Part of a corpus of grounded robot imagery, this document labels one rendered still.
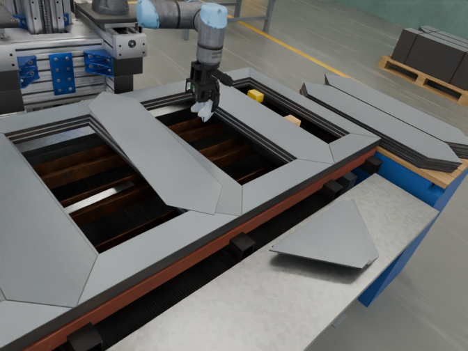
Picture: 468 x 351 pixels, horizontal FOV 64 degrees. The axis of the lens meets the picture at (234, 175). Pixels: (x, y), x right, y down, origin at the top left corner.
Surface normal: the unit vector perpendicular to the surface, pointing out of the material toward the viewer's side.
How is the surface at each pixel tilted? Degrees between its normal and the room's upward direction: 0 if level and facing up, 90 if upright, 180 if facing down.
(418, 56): 90
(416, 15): 90
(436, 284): 0
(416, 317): 0
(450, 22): 90
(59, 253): 0
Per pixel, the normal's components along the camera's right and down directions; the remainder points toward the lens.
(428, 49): -0.76, 0.29
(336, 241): 0.16, -0.79
